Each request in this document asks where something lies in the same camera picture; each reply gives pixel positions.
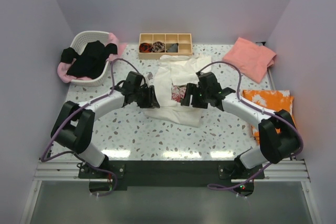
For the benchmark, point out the floral rolled tie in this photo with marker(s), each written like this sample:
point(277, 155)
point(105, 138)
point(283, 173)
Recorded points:
point(158, 47)

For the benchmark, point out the light pink garment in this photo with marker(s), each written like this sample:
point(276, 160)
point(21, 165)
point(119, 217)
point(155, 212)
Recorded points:
point(112, 39)

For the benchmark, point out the white floral print t-shirt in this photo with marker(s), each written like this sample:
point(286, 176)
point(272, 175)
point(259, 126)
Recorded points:
point(170, 81)

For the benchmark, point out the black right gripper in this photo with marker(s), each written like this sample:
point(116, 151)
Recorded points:
point(191, 89)

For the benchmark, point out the aluminium frame rail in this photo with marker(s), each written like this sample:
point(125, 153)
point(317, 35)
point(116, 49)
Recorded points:
point(57, 195)

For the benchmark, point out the grey folded cloth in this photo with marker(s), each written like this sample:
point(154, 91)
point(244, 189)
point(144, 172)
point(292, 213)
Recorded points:
point(173, 48)

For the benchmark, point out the orange navy rolled tie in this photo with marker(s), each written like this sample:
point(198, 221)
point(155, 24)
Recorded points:
point(145, 47)

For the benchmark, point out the white plastic laundry basket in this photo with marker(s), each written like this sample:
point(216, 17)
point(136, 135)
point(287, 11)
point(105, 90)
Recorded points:
point(86, 40)

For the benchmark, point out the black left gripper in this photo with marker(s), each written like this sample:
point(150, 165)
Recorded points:
point(151, 102)

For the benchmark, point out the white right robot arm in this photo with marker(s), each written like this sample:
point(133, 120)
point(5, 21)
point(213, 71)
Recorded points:
point(278, 136)

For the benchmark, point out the orange tie-dye folded shirt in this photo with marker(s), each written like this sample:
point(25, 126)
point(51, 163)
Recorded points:
point(271, 99)

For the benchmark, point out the black garment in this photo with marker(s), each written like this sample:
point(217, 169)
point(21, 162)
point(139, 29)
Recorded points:
point(88, 65)

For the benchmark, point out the wooden compartment organizer box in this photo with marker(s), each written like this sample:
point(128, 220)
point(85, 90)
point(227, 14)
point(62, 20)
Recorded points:
point(183, 39)

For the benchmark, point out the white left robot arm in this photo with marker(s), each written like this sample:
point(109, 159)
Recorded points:
point(74, 124)

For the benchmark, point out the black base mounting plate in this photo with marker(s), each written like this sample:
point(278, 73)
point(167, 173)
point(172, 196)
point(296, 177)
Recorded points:
point(120, 175)

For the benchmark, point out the salmon pink folded shirt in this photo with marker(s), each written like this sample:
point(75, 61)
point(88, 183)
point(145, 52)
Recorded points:
point(251, 59)

